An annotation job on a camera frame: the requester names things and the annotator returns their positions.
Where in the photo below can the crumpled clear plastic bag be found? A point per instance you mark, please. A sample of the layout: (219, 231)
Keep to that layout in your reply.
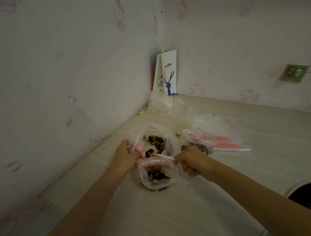
(159, 103)

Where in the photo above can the small zip bag pink seal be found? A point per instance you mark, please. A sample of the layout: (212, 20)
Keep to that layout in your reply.
(158, 181)

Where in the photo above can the white paper bag blue deer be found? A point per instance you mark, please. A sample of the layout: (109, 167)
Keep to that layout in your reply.
(168, 70)

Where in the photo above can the mixed nuts and dried fruit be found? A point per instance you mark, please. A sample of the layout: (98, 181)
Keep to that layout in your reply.
(157, 173)
(156, 143)

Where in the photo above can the filled zip bag of nuts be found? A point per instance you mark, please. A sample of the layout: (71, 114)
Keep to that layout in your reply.
(199, 141)

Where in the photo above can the metal wall socket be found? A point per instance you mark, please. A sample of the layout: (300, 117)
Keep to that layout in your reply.
(293, 72)

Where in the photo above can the clear plastic cup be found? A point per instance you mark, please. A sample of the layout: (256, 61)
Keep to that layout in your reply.
(182, 114)

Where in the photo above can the person's left fingers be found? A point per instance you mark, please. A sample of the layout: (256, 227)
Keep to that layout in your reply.
(139, 150)

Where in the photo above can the large clear plastic bag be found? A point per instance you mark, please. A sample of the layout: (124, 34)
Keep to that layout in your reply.
(167, 136)

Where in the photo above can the person's right fingers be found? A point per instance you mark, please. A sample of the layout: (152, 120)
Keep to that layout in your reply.
(187, 158)

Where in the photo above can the person's right hand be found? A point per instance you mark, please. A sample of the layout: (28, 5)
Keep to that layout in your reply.
(195, 160)

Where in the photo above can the person's left forearm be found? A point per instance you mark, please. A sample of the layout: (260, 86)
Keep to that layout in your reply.
(92, 204)

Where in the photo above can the person's right forearm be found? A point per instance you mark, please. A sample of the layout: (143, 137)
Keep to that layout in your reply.
(255, 201)

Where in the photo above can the white round bin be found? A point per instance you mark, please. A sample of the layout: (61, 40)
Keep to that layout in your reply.
(300, 193)

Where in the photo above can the person's left hand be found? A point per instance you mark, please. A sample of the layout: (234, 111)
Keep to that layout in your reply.
(122, 158)

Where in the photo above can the stack of empty zip bags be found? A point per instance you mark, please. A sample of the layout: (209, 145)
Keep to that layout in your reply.
(228, 136)

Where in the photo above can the small thin stick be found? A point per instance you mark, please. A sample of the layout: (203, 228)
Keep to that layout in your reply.
(142, 112)

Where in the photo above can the white plastic spoon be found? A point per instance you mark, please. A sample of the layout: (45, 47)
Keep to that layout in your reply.
(166, 157)

